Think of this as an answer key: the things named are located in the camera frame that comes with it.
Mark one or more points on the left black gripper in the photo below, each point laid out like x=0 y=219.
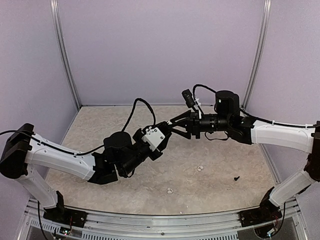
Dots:
x=160 y=148

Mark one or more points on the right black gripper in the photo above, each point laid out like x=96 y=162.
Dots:
x=194 y=118

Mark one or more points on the white earbud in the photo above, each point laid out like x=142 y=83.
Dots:
x=200 y=168
x=169 y=190

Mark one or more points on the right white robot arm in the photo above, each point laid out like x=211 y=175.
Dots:
x=253 y=130

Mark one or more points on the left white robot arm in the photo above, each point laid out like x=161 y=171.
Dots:
x=121 y=155

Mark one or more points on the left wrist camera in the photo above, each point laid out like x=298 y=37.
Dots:
x=153 y=136

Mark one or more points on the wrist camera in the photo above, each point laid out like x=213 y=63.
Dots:
x=191 y=102
x=153 y=136

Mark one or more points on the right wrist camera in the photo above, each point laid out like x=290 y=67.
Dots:
x=191 y=102

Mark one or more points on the right aluminium frame post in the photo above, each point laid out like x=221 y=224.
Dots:
x=258 y=52

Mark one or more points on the aluminium frame post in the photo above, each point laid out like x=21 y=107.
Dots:
x=54 y=6
x=258 y=52

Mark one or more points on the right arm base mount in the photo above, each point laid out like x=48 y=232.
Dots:
x=259 y=215

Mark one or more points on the front aluminium rail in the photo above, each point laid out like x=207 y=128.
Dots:
x=102 y=225

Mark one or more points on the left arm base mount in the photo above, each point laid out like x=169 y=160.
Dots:
x=70 y=217

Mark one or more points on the left aluminium frame post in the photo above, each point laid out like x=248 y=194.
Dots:
x=54 y=6

